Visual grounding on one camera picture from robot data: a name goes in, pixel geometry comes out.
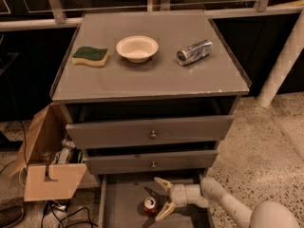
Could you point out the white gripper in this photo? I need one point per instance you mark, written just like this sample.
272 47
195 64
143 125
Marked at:
178 194

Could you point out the red coke can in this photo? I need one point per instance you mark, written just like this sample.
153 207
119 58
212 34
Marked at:
150 206

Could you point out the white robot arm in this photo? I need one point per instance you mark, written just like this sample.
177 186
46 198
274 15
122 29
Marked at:
267 214

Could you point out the grey bottom drawer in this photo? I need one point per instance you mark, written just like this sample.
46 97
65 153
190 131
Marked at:
123 196

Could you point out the grey drawer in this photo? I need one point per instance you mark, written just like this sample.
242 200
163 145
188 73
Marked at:
123 196
150 162
149 132

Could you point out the grey middle drawer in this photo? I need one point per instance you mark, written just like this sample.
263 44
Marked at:
150 162

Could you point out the grey top drawer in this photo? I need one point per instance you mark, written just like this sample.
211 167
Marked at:
149 132

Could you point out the grey drawer cabinet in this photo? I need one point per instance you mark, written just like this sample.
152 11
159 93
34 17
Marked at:
159 88

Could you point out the silver blue soda can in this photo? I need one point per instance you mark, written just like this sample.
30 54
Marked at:
195 52

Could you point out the plastic bottles in box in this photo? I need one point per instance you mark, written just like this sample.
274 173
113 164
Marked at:
67 154

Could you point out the brown cardboard box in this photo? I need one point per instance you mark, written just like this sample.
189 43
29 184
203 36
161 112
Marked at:
47 181

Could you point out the white paper bowl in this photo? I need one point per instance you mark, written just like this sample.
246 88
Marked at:
137 49

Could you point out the green yellow sponge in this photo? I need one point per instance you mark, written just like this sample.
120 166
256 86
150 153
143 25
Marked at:
90 56

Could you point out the white diagonal pole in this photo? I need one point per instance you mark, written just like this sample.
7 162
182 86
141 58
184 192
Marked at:
283 64

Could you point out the metal window railing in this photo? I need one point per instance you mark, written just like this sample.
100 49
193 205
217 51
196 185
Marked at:
46 14

